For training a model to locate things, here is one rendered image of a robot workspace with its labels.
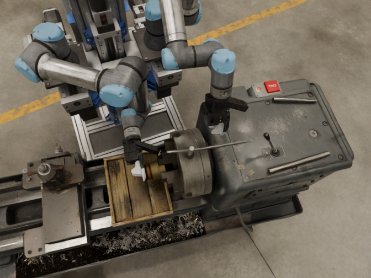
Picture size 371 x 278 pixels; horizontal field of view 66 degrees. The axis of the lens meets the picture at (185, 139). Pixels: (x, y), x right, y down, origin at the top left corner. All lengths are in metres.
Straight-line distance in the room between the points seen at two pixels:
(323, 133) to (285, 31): 2.33
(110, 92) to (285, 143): 0.75
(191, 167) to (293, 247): 1.54
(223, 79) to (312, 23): 2.95
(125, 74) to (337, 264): 2.19
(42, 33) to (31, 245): 0.95
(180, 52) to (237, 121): 0.44
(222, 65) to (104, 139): 1.63
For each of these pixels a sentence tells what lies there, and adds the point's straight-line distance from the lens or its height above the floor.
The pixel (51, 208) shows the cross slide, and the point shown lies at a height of 0.97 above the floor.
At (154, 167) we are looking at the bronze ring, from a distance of 1.30.
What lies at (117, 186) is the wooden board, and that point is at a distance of 1.53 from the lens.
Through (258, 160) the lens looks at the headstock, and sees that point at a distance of 1.23.
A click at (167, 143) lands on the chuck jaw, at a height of 1.19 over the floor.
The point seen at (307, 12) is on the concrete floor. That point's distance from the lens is 3.93.
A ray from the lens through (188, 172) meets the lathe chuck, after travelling 1.19.
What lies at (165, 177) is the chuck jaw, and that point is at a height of 1.11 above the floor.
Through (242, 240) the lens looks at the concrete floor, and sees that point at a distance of 2.43.
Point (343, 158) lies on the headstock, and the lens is 1.39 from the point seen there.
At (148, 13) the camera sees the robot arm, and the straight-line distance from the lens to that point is 1.45.
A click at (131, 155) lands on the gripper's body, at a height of 1.13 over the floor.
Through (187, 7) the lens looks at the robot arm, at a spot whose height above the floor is 1.42.
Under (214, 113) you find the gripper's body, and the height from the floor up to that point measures 1.46.
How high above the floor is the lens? 2.35
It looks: 66 degrees down
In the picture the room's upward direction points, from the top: 9 degrees clockwise
